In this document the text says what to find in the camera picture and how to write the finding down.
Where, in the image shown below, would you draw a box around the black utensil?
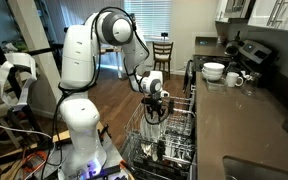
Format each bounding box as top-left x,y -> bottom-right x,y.
156,139 -> 167,162

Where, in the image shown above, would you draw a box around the metal robot mounting table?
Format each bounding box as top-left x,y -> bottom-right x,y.
42,133 -> 135,180

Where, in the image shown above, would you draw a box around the white desk with wooden top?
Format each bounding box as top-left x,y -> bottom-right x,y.
98,45 -> 123,80

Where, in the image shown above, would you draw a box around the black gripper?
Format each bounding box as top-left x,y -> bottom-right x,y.
143,95 -> 168,123

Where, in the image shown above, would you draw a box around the narrow white wall cabinet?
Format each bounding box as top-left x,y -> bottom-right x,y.
214,0 -> 230,24

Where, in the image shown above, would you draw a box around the clear glass dish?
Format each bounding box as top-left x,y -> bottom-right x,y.
204,78 -> 228,94

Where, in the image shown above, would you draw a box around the black metal stand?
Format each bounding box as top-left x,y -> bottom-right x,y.
0,13 -> 48,148

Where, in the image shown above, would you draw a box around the stainless kitchen sink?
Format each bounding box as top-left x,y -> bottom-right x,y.
222,154 -> 288,180

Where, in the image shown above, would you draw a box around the metal cabinet handle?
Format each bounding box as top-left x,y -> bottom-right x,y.
266,0 -> 282,27
274,0 -> 288,28

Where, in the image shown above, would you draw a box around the large white wall cabinet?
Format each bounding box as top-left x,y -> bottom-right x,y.
247,0 -> 288,34

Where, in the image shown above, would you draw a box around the tall clear drinking glass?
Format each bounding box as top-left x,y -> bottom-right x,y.
241,72 -> 261,97

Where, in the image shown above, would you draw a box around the white ceramic mug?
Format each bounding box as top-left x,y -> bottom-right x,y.
225,71 -> 244,88

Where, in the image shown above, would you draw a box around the black rack handle piece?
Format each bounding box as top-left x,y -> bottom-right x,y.
168,99 -> 176,115

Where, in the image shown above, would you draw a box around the thin white cable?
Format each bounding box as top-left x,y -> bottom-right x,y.
0,115 -> 53,139

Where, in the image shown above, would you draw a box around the stainless microwave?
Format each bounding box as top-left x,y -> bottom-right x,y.
224,0 -> 256,19

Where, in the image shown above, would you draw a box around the grey wire lower dish rack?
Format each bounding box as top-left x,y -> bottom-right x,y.
119,131 -> 198,180

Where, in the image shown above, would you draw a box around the white ceramic bowl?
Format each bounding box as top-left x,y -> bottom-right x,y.
202,68 -> 225,79
201,72 -> 224,83
203,62 -> 226,75

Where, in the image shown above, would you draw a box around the white window blinds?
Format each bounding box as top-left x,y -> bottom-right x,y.
123,0 -> 173,38

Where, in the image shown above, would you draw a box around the white wire dish rack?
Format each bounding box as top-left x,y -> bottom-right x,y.
123,94 -> 197,148

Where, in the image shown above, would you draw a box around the wooden plank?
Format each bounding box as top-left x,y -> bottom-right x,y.
52,120 -> 105,144

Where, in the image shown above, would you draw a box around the black clamp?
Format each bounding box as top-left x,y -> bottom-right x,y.
98,123 -> 111,138

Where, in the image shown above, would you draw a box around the black stove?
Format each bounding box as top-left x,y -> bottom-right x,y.
183,39 -> 280,98

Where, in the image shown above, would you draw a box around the wooden dining chair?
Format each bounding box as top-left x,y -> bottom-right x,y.
152,41 -> 174,80

